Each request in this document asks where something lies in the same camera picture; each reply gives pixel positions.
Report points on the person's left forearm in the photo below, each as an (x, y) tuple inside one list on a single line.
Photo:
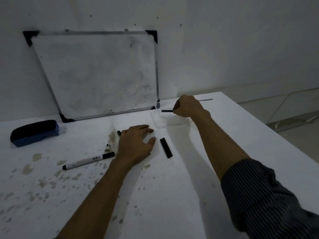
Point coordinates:
[(99, 199)]

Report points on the clear plastic tray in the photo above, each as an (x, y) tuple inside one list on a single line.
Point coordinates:
[(162, 120)]

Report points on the small white marker piece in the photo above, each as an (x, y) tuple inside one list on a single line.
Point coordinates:
[(107, 148)]

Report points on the thin metal strip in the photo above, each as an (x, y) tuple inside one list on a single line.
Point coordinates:
[(204, 99)]

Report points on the blue and black board eraser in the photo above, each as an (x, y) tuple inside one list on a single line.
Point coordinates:
[(33, 133)]

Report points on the glass panel with metal frame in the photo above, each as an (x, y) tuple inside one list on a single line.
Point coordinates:
[(291, 109)]

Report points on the person's left thumb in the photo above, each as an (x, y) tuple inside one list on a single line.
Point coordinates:
[(151, 144)]

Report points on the black marker cap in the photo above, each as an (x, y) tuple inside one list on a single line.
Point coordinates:
[(166, 148)]

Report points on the person's right fingers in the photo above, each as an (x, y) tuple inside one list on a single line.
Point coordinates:
[(177, 108)]

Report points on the thin black pen refill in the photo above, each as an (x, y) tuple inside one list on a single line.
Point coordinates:
[(167, 111)]

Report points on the white whiteboard with metal frame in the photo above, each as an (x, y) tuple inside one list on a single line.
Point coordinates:
[(99, 74)]

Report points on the person's right forearm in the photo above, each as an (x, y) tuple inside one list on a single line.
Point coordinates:
[(216, 144)]

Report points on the dark striped shirt sleeve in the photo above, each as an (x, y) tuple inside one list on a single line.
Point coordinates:
[(269, 204)]

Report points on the person's right hand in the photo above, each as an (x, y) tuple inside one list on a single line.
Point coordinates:
[(189, 107)]

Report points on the white marker with black cap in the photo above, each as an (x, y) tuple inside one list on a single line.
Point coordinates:
[(84, 161)]

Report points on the person's left hand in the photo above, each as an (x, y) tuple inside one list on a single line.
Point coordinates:
[(134, 146)]

